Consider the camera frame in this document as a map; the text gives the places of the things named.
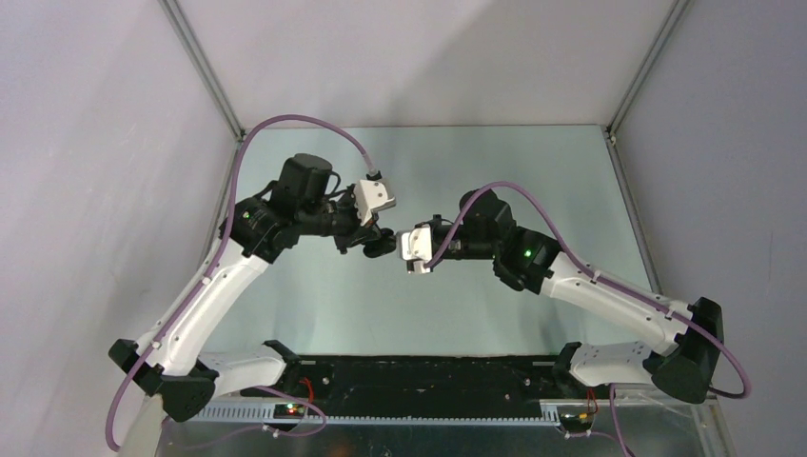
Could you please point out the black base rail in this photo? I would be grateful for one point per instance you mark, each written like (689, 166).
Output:
(456, 389)

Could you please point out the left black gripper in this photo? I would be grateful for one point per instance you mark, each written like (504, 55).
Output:
(358, 233)

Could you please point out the aluminium frame post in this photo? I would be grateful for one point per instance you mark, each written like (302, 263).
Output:
(658, 45)
(188, 39)

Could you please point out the left aluminium frame post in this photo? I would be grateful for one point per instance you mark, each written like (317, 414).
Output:
(188, 39)

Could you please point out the right aluminium frame post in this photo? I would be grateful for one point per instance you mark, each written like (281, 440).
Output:
(658, 45)

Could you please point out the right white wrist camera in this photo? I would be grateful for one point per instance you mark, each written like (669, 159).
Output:
(415, 248)

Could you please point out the black earbud charging case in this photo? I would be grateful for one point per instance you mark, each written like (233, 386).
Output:
(385, 244)

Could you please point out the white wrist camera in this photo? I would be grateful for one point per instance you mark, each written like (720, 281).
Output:
(372, 195)
(415, 248)

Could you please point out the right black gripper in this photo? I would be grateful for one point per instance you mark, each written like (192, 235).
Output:
(437, 220)

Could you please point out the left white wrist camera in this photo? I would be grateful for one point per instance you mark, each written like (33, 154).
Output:
(372, 195)

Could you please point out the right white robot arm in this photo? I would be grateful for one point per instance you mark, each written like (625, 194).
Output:
(677, 350)

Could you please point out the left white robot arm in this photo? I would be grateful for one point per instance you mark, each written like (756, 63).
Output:
(169, 362)

